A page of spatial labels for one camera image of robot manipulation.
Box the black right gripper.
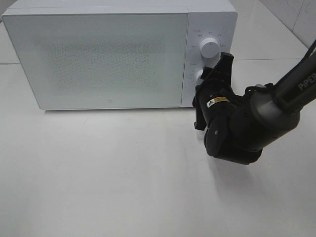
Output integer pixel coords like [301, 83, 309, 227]
[192, 52, 234, 131]

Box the white dial knob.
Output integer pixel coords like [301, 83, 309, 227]
[199, 37, 220, 58]
[195, 69, 203, 85]

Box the white microwave door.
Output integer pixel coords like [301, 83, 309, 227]
[3, 14, 188, 110]

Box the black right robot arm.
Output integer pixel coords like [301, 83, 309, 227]
[192, 44, 316, 165]

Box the white microwave oven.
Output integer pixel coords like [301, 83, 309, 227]
[1, 0, 237, 108]

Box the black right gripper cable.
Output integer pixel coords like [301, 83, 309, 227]
[244, 82, 275, 96]

